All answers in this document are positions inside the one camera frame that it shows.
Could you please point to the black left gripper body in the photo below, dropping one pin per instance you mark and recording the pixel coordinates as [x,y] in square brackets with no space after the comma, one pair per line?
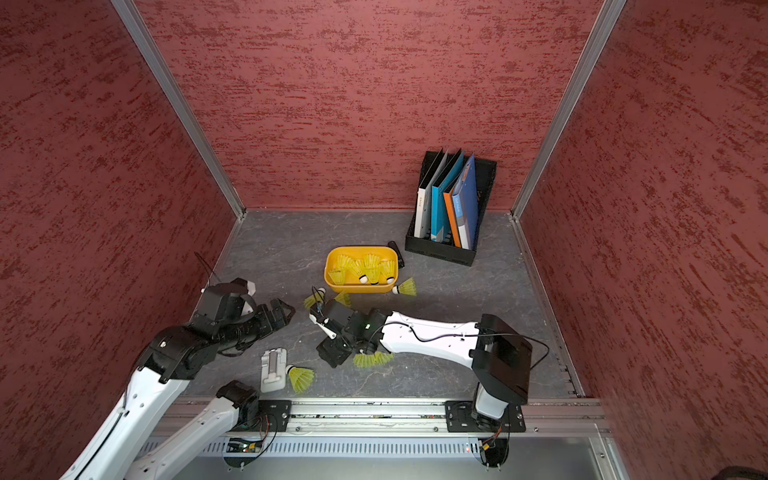
[241,332]

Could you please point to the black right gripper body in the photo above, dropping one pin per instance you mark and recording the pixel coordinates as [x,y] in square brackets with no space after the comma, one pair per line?
[350,338]

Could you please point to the yellow shuttlecock six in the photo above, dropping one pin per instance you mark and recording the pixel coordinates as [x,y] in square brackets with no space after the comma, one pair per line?
[317,296]

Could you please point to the yellow shuttlecock four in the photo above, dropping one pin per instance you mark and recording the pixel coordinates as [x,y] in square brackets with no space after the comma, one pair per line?
[344,299]

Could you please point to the yellow plastic storage box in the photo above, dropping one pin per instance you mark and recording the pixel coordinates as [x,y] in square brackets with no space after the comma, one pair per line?
[358,253]

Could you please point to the yellow shuttlecock seven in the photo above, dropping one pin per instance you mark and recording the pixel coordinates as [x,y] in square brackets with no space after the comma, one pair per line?
[358,269]

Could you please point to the yellow shuttlecock two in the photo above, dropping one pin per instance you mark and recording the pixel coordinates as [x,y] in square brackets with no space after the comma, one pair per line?
[344,263]

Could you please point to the yellow shuttlecock one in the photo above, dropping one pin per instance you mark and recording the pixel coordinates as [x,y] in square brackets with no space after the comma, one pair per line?
[372,267]

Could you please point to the yellow shuttlecock five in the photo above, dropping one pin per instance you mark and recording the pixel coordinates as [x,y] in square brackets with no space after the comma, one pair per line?
[407,288]

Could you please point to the yellow shuttlecock three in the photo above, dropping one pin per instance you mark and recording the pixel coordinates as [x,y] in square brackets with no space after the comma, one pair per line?
[388,271]

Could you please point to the yellow shuttlecock nine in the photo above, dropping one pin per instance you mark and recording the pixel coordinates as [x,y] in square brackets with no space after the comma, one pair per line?
[365,361]

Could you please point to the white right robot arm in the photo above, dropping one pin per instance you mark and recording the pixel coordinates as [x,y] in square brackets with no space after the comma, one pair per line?
[500,357]

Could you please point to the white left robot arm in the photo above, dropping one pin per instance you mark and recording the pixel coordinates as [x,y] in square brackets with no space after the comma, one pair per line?
[164,370]

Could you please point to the yellow shuttlecock ten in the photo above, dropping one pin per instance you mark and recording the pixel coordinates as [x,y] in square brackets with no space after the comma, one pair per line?
[300,378]

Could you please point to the grey white stapler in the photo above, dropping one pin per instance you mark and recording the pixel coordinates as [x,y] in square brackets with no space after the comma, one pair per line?
[273,370]

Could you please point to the yellow shuttlecock eight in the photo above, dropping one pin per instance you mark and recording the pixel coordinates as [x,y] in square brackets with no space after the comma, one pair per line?
[337,276]

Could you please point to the white book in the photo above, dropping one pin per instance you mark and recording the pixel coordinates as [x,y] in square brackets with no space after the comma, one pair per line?
[432,165]

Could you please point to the teal book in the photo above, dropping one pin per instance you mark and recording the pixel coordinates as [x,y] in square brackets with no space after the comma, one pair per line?
[443,183]

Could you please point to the orange spine book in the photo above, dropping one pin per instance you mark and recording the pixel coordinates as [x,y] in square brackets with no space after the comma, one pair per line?
[448,199]

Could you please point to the blue folder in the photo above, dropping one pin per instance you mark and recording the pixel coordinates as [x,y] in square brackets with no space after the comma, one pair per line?
[465,201]

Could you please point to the black file holder rack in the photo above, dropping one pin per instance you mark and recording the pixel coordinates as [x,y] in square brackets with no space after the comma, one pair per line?
[485,177]

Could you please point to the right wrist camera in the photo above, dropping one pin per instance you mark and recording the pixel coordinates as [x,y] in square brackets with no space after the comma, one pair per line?
[321,322]

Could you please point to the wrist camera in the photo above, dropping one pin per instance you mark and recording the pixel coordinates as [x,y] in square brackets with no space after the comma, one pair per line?
[321,322]
[225,304]

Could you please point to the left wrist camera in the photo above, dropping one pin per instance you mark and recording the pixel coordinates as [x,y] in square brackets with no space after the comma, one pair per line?
[225,304]

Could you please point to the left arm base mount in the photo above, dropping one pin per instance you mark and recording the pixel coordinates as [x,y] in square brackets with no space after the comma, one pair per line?
[272,415]

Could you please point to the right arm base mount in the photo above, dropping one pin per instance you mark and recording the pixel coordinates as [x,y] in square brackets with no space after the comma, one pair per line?
[462,418]

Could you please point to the left aluminium corner post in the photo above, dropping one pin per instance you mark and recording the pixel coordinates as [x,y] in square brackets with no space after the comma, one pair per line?
[133,21]

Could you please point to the aluminium corner post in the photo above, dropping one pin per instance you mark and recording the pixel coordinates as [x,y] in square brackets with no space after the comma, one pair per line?
[133,21]
[604,24]

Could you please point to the right aluminium corner post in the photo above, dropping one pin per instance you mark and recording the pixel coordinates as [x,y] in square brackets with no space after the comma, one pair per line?
[604,24]

